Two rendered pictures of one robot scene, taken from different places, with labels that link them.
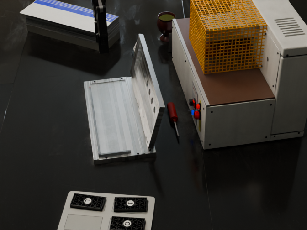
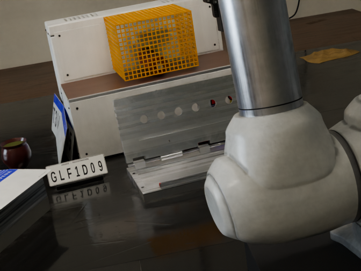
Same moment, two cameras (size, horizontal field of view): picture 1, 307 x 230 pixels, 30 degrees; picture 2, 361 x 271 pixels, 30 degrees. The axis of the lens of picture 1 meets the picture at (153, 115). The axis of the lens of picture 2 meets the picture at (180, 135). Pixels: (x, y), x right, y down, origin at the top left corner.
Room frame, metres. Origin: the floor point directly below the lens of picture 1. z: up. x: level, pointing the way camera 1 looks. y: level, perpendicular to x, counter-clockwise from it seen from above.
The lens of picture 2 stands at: (1.78, 1.78, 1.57)
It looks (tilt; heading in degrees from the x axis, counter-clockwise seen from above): 19 degrees down; 266
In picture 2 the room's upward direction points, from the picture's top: 9 degrees counter-clockwise
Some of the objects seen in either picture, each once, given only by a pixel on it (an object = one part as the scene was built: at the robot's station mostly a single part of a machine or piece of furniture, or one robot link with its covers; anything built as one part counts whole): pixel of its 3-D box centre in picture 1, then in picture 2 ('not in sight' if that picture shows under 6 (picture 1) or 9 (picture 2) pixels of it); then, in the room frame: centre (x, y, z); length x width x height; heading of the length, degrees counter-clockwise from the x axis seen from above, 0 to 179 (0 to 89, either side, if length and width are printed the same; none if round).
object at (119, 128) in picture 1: (117, 115); (214, 161); (1.58, 0.13, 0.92); 0.44 x 0.21 x 0.04; 9
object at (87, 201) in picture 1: (87, 202); not in sight; (1.17, 0.20, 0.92); 0.10 x 0.05 x 0.01; 79
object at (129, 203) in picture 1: (130, 204); not in sight; (1.16, 0.08, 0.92); 0.10 x 0.05 x 0.01; 88
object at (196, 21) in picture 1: (225, 32); (150, 40); (1.68, -0.25, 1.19); 0.23 x 0.20 x 0.17; 9
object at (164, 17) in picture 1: (166, 27); (17, 159); (2.12, -0.06, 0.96); 0.09 x 0.09 x 0.11
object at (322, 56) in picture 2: not in sight; (327, 53); (0.94, -0.85, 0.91); 0.22 x 0.18 x 0.02; 19
